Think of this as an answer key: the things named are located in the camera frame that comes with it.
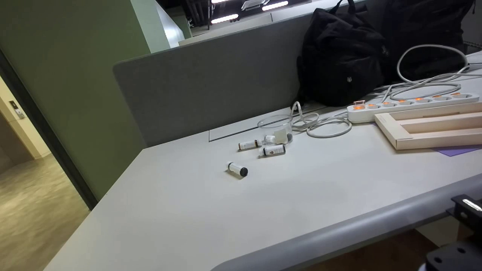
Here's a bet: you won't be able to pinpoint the white charger plug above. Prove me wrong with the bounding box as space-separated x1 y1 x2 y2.
263 130 295 146

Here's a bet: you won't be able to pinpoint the white power strip orange switches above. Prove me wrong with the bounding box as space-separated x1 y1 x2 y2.
346 91 482 125

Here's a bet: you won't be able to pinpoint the thick white power cable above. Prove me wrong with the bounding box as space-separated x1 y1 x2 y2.
367 42 473 103

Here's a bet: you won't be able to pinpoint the fluorescent ceiling light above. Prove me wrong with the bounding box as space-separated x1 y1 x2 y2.
209 12 241 26
260 0 291 14

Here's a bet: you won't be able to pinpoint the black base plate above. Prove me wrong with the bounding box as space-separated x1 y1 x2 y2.
425 240 482 271

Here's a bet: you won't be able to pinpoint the black metal bracket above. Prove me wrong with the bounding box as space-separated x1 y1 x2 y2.
450 193 482 229

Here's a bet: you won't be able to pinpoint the black bag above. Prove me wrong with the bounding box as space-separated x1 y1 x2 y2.
370 0 476 85

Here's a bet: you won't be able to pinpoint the purple mat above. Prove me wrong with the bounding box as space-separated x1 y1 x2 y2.
435 145 482 158

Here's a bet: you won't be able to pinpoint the beige door with handle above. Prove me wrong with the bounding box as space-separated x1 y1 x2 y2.
0 74 53 161

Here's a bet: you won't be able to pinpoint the thin white charger cable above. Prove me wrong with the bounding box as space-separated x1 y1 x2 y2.
257 101 355 140

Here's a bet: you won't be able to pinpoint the black backpack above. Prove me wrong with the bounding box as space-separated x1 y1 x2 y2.
297 0 391 109

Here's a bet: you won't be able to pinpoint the white tube with black cap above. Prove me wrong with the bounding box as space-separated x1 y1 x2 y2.
260 143 288 158
224 160 250 179
236 139 263 152

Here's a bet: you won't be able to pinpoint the gray desk partition panel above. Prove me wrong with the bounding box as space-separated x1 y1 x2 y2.
113 11 328 148

